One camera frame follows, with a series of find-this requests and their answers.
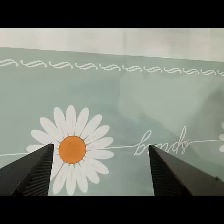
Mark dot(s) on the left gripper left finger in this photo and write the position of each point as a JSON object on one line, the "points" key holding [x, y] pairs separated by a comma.
{"points": [[28, 175]]}

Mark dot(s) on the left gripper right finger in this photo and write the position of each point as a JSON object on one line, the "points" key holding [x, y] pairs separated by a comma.
{"points": [[180, 176]]}

